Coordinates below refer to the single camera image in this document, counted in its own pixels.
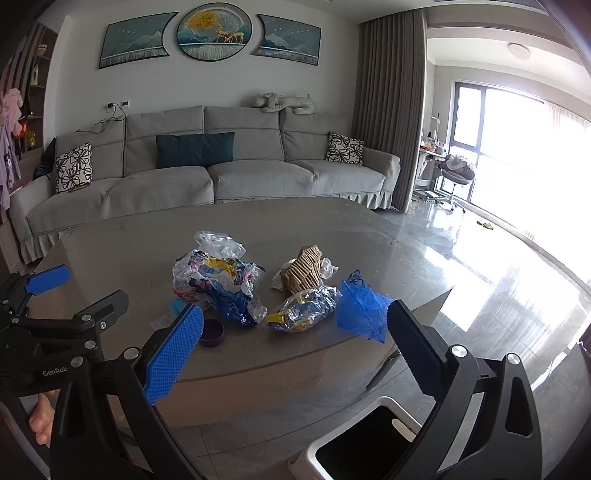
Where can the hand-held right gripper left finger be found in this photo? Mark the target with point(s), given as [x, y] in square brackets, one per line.
[178, 353]

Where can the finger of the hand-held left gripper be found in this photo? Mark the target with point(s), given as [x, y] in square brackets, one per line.
[104, 310]
[46, 279]

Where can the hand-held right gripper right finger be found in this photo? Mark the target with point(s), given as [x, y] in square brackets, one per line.
[411, 341]

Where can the purple round lid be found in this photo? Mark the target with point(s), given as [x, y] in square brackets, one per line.
[212, 333]

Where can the light blue wrapper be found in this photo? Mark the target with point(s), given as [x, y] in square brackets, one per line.
[179, 307]

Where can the blue mesh bag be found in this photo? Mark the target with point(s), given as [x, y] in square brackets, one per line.
[362, 311]

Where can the colourful printed plastic bag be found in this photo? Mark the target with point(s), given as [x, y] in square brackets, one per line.
[217, 288]

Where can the blue yellow wrapper bag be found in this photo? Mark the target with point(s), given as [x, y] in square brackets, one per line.
[302, 308]

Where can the clear plastic bag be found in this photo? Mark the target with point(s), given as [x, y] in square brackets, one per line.
[219, 242]

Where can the white trash bin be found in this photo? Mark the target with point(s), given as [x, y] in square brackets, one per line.
[314, 454]

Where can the metal table leg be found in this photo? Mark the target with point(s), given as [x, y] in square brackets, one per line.
[383, 369]

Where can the small white crumpled plastic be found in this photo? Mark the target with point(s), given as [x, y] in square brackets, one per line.
[328, 268]

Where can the floral black white cushion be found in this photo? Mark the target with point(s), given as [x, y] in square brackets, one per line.
[344, 148]
[73, 168]

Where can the purple hanging garment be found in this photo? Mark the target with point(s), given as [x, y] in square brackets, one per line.
[8, 161]

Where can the brown corrugated paper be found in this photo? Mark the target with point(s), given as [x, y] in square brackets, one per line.
[302, 274]

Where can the pair of slippers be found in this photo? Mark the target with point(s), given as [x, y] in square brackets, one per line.
[485, 225]

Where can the grey swivel stool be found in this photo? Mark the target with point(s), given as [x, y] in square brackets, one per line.
[457, 177]

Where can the pink plush toy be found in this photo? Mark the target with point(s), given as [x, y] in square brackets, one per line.
[11, 108]

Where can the white cluttered desk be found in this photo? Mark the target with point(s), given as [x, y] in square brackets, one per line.
[427, 159]

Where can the teal cushion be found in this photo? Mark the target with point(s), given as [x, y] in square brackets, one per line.
[194, 150]

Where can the grey fabric sofa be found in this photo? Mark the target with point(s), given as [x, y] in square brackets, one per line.
[258, 180]

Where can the dark framed balcony window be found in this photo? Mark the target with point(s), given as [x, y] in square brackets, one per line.
[464, 129]

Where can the white sheer curtain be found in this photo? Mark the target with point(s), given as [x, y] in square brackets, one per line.
[570, 175]

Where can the grey brown curtain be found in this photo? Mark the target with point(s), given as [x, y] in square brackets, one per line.
[388, 106]

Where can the grey plush toy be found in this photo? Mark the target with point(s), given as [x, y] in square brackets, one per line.
[281, 102]

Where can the round ceiling lamp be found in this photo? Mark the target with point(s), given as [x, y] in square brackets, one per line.
[519, 50]

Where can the wooden wall shelf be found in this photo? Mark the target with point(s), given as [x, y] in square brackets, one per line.
[34, 64]

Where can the curved teal wall picture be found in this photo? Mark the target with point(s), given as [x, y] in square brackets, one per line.
[288, 40]
[136, 41]

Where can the round deer wall picture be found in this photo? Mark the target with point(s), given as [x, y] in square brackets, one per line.
[214, 33]

